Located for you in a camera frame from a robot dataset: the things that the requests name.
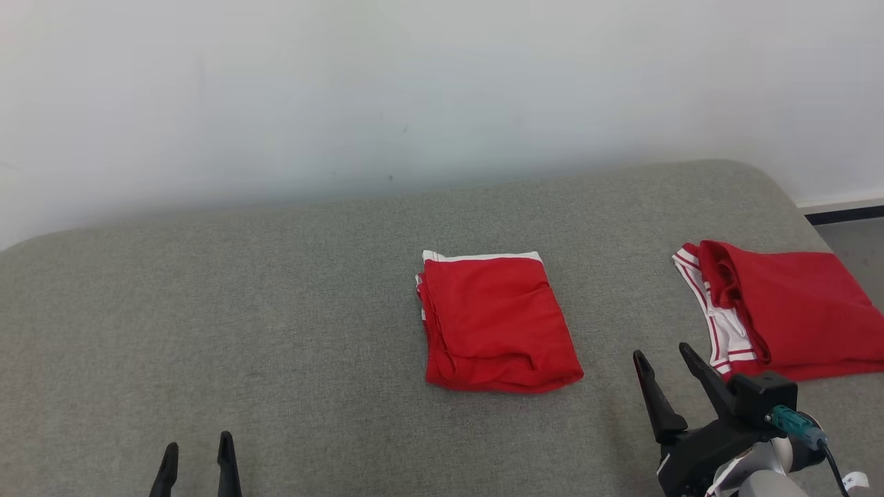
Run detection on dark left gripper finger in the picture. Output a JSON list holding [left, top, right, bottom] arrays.
[[149, 442, 180, 497], [217, 431, 242, 497]]

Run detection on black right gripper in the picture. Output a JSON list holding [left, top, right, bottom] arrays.
[[633, 342, 767, 497]]

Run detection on red basketball jersey white sleeves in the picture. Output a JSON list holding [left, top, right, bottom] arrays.
[[672, 240, 884, 382]]

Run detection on red shorts with white stripe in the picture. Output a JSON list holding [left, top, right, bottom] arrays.
[[415, 250, 585, 395]]

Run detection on grey fabric sofa seat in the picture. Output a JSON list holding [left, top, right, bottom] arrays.
[[0, 159, 884, 497]]

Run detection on black skirting board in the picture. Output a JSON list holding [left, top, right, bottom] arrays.
[[805, 205, 884, 226]]

